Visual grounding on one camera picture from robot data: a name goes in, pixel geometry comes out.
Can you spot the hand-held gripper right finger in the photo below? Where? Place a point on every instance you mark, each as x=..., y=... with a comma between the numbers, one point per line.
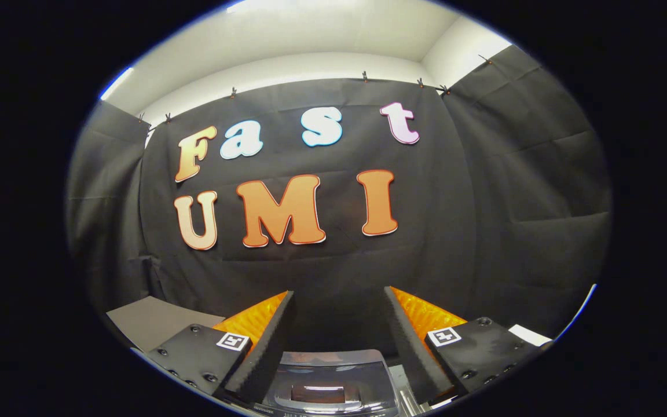
x=414, y=353

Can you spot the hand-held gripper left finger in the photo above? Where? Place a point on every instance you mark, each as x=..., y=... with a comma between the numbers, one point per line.
x=264, y=353

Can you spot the grey washing machine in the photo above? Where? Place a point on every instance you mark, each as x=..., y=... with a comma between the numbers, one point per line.
x=404, y=397

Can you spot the dark washing machine lid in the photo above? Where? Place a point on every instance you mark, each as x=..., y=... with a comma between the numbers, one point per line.
x=333, y=370

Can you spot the grey platform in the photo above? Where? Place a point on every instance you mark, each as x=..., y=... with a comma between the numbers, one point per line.
x=154, y=318

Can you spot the black backdrop cloth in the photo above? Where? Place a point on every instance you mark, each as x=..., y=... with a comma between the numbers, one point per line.
x=484, y=202

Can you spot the row of black clips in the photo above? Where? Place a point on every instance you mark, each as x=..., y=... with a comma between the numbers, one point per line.
x=364, y=76

